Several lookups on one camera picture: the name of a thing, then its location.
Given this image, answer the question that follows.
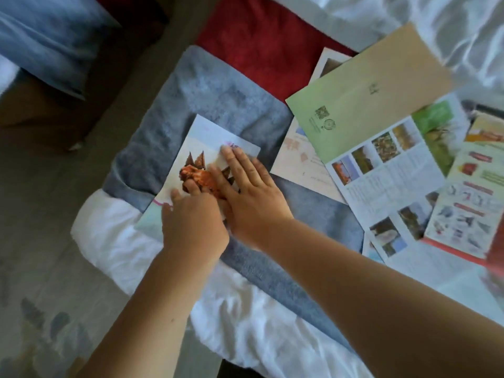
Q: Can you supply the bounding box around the person's left hand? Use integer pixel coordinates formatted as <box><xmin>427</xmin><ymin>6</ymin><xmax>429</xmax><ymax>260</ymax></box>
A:
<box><xmin>161</xmin><ymin>178</ymin><xmax>230</xmax><ymax>268</ymax></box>

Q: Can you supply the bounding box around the person's right hand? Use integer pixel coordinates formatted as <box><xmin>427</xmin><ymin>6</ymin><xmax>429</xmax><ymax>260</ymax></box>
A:
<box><xmin>207</xmin><ymin>145</ymin><xmax>294</xmax><ymax>250</ymax></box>

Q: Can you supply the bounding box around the purple crab picture brochure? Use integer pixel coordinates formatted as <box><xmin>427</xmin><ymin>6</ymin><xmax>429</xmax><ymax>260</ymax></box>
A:
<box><xmin>135</xmin><ymin>113</ymin><xmax>262</xmax><ymax>244</ymax></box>

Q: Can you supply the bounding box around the pale green leaflet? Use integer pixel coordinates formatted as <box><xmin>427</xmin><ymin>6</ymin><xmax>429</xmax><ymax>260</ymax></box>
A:
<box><xmin>285</xmin><ymin>22</ymin><xmax>473</xmax><ymax>268</ymax></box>

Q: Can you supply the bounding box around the red cover brochure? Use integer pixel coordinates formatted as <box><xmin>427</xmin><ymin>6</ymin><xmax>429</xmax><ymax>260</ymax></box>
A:
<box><xmin>421</xmin><ymin>110</ymin><xmax>504</xmax><ymax>276</ymax></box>

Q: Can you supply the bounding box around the person's right forearm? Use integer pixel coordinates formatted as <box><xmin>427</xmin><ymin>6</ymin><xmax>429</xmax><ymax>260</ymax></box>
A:
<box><xmin>256</xmin><ymin>218</ymin><xmax>504</xmax><ymax>378</ymax></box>

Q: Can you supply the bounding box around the person's left forearm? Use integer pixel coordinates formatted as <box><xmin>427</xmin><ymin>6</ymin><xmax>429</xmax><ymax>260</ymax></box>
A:
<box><xmin>77</xmin><ymin>247</ymin><xmax>221</xmax><ymax>378</ymax></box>

